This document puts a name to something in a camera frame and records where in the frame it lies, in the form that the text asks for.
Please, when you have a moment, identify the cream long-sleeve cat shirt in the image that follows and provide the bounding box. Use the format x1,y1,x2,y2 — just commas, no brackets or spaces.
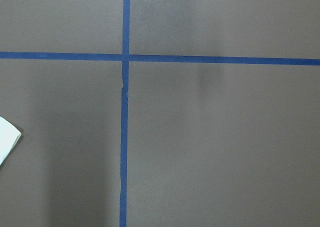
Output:
0,117,22,165

